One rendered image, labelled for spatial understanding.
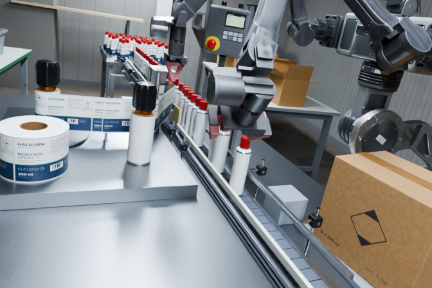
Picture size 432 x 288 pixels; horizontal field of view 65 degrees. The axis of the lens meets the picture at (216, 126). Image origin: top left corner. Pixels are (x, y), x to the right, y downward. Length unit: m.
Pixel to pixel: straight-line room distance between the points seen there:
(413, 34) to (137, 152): 0.91
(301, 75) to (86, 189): 2.28
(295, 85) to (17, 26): 3.85
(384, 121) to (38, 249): 1.08
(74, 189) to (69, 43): 4.87
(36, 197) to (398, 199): 0.96
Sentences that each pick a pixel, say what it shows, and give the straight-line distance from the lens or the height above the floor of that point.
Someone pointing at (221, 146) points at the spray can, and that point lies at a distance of 1.23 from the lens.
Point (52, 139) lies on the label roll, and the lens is 1.11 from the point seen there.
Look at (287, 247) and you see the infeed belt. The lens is 0.99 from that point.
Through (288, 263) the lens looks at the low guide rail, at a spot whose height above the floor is 0.91.
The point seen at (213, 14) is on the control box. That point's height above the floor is 1.44.
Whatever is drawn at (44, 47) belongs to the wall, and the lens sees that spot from 5.37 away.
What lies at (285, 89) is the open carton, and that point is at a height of 0.94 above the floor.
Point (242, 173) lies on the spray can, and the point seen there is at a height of 0.97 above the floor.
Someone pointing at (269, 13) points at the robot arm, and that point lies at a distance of 0.76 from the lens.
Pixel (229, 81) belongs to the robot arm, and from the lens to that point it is 0.62.
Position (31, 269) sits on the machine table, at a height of 0.83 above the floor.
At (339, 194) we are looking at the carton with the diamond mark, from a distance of 1.02.
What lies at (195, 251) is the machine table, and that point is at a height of 0.83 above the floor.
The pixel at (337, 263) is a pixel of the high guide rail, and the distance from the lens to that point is 0.86.
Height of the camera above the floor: 1.44
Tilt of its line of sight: 18 degrees down
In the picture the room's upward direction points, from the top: 10 degrees clockwise
